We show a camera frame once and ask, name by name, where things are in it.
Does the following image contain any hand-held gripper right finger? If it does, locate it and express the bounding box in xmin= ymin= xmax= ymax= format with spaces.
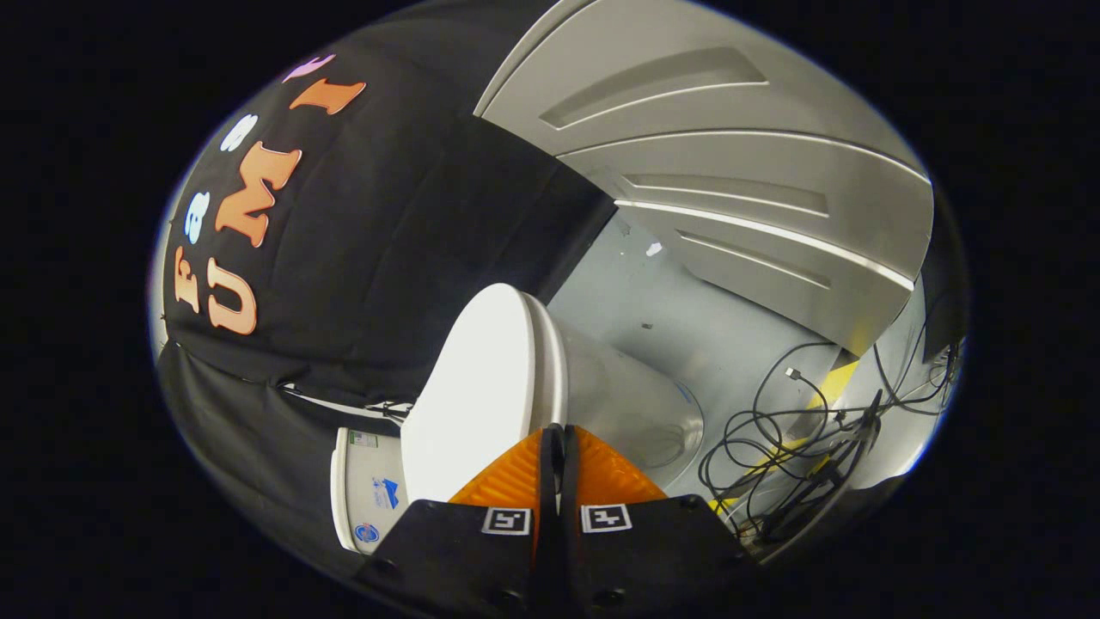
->
xmin=559 ymin=424 xmax=762 ymax=618

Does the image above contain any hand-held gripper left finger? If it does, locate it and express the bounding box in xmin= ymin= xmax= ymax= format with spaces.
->
xmin=357 ymin=424 xmax=559 ymax=616

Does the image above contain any white toilet lid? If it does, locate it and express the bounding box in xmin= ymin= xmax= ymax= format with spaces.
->
xmin=401 ymin=284 xmax=570 ymax=505

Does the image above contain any white toilet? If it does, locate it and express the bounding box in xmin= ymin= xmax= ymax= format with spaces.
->
xmin=331 ymin=297 xmax=706 ymax=555

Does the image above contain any tangle of black cables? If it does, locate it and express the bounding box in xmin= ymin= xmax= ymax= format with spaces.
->
xmin=698 ymin=292 xmax=963 ymax=544

